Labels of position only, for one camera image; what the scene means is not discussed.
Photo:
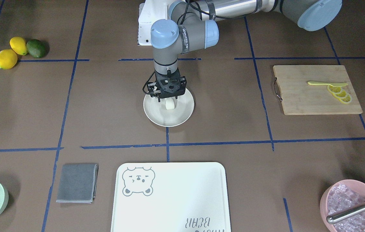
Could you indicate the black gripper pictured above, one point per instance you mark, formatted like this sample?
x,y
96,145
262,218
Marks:
x,y
153,90

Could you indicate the white steamed bun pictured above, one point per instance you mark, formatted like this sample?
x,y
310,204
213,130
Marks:
x,y
170,104

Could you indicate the cream round plate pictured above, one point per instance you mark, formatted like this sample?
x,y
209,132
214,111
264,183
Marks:
x,y
160,115

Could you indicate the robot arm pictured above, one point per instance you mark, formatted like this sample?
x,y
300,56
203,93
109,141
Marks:
x,y
310,15

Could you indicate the cream bear tray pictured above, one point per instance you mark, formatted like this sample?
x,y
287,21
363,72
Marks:
x,y
171,197

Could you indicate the grey folded cloth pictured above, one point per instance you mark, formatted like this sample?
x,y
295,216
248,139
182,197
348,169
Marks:
x,y
78,183

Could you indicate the green avocado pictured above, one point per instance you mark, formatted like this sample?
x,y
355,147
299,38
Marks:
x,y
36,48

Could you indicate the wooden cutting board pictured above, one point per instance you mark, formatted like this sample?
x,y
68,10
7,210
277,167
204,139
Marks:
x,y
299,98

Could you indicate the yellow plastic knife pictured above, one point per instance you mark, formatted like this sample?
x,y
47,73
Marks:
x,y
318,83

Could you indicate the yellow lemon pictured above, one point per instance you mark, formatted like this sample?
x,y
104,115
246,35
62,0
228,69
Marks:
x,y
18,45
8,59

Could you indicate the lemon slice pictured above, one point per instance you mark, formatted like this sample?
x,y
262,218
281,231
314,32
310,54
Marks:
x,y
346,100
340,95
334,90

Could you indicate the pink bowl with ice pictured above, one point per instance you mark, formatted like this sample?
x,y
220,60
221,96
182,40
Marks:
x,y
342,206

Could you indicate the metal ice scoop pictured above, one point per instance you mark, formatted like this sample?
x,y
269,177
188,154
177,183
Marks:
x,y
345,214

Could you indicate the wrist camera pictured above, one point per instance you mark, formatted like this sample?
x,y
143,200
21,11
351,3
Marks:
x,y
151,87

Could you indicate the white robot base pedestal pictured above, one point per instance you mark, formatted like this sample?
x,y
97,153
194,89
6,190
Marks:
x,y
143,25

